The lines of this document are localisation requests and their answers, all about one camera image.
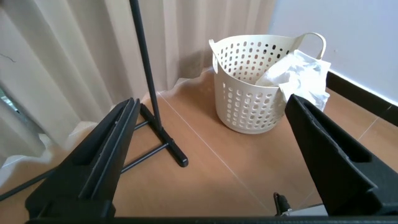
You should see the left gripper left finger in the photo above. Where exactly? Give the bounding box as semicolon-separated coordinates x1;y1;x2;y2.
24;97;142;218

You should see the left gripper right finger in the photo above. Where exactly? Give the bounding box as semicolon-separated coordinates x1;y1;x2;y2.
284;93;398;217

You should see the white garment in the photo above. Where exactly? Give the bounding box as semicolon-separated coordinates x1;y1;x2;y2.
254;49;332;113

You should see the white laundry basket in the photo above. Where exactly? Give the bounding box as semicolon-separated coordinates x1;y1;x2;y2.
208;31;328;136

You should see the black clothes rack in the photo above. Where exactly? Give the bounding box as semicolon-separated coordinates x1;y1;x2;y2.
0;0;190;203

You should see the beige curtain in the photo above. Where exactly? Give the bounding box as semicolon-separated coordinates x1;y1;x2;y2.
0;0;277;170

